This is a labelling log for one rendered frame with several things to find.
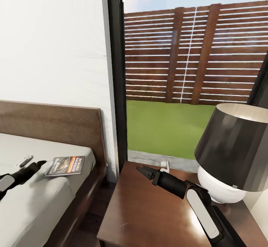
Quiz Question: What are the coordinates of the hardback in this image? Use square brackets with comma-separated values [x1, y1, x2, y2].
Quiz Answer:
[44, 156, 85, 177]

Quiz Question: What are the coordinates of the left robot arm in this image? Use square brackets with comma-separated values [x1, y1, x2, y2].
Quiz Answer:
[0, 155, 47, 201]

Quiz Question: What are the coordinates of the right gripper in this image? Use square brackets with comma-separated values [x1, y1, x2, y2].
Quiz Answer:
[136, 166, 177, 193]

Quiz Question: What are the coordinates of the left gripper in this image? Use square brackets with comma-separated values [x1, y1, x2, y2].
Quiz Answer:
[18, 160, 47, 185]

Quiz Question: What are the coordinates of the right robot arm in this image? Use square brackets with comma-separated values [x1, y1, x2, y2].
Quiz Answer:
[136, 161, 247, 247]

